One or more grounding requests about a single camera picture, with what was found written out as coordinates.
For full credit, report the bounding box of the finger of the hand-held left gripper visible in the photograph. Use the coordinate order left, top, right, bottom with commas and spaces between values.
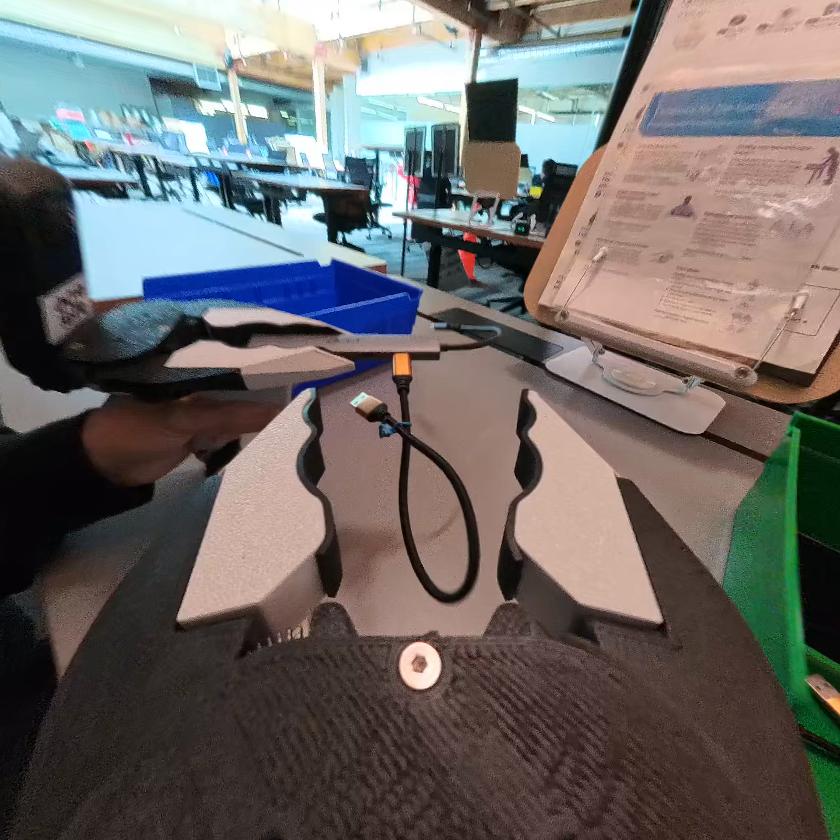
163, 343, 357, 394
202, 306, 343, 349

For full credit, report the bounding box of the dark grey usb hub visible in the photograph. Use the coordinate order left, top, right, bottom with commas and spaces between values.
246, 320, 505, 363

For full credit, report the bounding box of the wooden document stand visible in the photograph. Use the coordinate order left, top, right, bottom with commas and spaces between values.
523, 0, 840, 435

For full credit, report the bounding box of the blue plastic bin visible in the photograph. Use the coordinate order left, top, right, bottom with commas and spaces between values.
142, 259, 423, 398

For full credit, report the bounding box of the person's left forearm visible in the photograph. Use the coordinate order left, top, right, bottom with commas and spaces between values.
0, 410, 155, 598

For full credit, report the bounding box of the green plastic bin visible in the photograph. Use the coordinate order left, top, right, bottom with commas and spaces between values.
723, 410, 840, 840

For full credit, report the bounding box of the person's left hand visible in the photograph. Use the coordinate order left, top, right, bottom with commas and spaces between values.
82, 397, 284, 488

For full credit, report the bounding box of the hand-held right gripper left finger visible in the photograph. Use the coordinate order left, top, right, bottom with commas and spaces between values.
176, 387, 343, 636

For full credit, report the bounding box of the orange plug cable blue tie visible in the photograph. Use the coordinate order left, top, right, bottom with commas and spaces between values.
350, 352, 482, 605

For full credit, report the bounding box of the blue header laminated sheet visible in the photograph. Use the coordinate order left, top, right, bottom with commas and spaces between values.
538, 79, 840, 385

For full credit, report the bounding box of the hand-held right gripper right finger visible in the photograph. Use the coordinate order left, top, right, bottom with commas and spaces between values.
497, 388, 665, 642

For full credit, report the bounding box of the black board document stand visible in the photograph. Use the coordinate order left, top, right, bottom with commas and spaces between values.
459, 77, 524, 201

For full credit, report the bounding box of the white instruction sheet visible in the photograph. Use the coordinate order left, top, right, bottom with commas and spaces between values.
656, 0, 840, 86

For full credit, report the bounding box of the black pole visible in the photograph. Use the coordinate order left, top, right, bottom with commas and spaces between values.
594, 0, 670, 152

